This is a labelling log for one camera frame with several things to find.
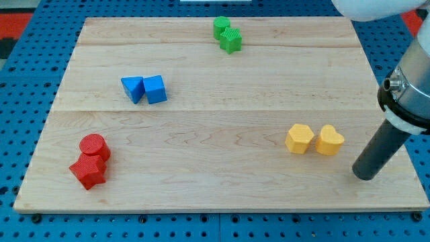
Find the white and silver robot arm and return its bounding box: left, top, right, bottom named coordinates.
left=332, top=0, right=429, bottom=180

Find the light wooden board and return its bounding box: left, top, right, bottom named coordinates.
left=14, top=17, right=429, bottom=214

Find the red cylinder block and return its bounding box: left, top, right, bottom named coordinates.
left=79, top=133, right=111, bottom=162

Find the green star block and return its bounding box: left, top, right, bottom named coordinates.
left=220, top=27, right=242, bottom=54

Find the yellow heart block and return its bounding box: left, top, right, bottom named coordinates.
left=315, top=124, right=345, bottom=156

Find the blue cube block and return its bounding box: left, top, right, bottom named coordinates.
left=143, top=75, right=167, bottom=104

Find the red star block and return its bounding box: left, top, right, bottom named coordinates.
left=69, top=153, right=107, bottom=190

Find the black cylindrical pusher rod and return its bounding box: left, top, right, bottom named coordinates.
left=352, top=120, right=411, bottom=181

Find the yellow hexagon block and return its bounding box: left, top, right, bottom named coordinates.
left=285, top=124, right=314, bottom=154

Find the green cylinder block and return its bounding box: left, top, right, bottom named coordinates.
left=212, top=16, right=230, bottom=40

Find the blue triangle block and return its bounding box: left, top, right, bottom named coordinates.
left=121, top=77, right=145, bottom=104

